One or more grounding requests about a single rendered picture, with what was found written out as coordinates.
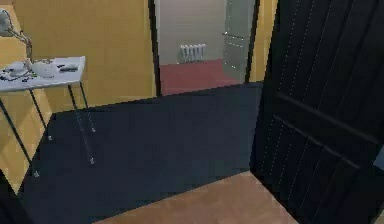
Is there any white radiator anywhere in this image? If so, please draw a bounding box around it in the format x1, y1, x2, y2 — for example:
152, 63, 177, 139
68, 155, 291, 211
178, 43, 208, 63

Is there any grey glass room door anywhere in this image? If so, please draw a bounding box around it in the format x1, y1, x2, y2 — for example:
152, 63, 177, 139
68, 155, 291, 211
221, 0, 257, 81

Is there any black slatted cupboard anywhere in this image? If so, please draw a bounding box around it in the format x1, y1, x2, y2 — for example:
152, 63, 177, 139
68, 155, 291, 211
249, 0, 384, 224

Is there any white table with black legs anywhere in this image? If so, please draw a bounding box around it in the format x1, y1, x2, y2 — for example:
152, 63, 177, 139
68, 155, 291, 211
0, 55, 97, 178

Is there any white rounded object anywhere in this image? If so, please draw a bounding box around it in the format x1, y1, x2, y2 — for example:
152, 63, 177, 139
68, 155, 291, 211
31, 61, 58, 79

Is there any white dish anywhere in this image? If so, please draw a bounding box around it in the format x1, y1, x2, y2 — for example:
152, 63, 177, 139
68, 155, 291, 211
5, 65, 30, 78

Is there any white desk lamp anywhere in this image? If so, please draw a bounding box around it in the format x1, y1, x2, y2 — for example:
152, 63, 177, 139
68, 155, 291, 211
0, 8, 34, 71

